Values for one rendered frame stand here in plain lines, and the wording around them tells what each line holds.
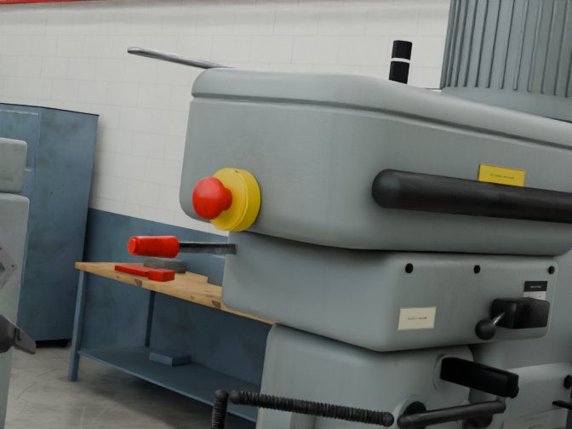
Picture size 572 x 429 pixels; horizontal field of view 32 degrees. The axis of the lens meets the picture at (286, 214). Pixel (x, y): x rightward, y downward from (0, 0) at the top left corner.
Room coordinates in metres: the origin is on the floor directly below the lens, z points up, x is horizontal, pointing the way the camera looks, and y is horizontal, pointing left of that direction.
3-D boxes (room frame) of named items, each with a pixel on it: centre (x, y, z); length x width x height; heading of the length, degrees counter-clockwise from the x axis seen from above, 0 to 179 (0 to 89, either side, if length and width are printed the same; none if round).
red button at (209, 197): (0.93, 0.07, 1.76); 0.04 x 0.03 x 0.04; 47
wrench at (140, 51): (1.08, 0.09, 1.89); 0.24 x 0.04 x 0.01; 137
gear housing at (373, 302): (1.14, -0.14, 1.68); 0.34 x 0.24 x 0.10; 137
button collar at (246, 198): (0.94, 0.05, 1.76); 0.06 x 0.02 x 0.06; 47
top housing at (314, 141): (1.12, -0.12, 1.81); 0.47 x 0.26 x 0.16; 137
